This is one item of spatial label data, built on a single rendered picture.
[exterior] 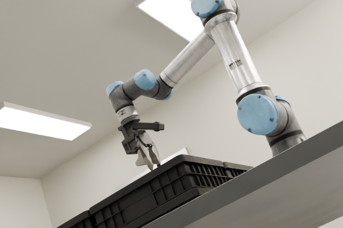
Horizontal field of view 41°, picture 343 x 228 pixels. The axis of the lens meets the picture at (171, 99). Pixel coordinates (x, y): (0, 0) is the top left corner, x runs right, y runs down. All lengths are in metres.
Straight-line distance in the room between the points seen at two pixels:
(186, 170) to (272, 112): 0.31
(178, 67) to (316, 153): 0.96
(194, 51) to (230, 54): 0.26
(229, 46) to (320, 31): 3.44
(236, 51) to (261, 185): 0.68
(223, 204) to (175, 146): 4.31
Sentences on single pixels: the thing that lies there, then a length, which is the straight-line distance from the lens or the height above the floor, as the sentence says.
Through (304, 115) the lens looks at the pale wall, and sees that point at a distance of 4.70.
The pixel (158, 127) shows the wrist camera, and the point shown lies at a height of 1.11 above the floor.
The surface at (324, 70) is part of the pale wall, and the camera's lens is 4.76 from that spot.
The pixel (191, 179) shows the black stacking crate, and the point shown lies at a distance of 1.39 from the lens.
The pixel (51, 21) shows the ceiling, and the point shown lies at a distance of 3.66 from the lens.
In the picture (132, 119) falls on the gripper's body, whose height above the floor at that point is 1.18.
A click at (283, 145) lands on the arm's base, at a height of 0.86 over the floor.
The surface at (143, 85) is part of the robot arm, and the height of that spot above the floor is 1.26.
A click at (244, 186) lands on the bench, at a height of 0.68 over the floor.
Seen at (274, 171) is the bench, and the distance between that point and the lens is 0.88.
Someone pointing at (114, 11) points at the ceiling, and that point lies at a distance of 3.76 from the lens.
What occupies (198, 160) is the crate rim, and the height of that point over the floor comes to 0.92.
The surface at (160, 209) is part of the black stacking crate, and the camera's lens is 1.42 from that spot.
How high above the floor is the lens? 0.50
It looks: 25 degrees up
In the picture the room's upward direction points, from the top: 23 degrees counter-clockwise
